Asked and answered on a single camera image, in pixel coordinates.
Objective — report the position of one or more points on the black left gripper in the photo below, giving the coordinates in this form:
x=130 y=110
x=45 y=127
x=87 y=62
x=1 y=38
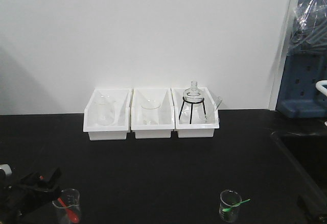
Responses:
x=27 y=194

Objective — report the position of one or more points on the red plastic spoon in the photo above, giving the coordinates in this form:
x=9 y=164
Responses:
x=52 y=183

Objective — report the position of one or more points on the green plastic spoon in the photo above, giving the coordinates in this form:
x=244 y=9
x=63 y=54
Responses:
x=235 y=205

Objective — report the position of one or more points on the left small glass beaker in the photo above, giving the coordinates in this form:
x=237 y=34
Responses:
x=67 y=206

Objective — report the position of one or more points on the small glass beaker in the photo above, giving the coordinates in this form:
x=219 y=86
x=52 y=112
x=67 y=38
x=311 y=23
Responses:
x=67 y=206
x=227 y=199

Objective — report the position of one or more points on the black lab sink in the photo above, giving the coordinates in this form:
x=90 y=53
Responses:
x=307 y=153

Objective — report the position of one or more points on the right small glass beaker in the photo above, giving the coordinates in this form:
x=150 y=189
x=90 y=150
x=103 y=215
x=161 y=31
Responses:
x=227 y=199

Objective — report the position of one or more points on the left white storage bin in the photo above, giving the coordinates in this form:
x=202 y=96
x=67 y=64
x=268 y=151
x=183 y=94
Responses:
x=121 y=126

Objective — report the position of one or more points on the white storage bin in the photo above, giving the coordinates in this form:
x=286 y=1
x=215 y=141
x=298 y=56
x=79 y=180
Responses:
x=198 y=129
x=166 y=113
x=121 y=126

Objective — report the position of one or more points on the glass beaker in left bin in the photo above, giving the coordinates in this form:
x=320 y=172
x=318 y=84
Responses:
x=105 y=110

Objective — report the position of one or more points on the glass beaker in bin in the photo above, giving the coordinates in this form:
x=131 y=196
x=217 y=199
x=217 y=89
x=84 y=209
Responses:
x=150 y=111
x=105 y=110

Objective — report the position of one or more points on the blue pegboard drying rack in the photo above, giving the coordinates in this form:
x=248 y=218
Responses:
x=298 y=96

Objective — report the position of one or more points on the middle white storage bin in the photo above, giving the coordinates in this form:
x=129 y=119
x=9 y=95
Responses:
x=166 y=113

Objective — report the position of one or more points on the glass beaker in middle bin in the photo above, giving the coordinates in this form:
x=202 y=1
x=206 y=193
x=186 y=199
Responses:
x=150 y=111

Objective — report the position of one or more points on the small glass funnel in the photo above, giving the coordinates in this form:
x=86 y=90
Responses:
x=215 y=107

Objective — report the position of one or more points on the right white storage bin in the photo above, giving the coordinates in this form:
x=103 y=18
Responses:
x=198 y=129

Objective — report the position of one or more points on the glass flask on tripod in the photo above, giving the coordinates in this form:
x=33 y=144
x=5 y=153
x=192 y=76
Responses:
x=193 y=95

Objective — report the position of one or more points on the clear plastic bag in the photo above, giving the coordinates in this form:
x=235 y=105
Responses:
x=308 y=34

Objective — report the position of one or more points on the black wire tripod stand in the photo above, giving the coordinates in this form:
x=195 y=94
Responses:
x=189 y=107

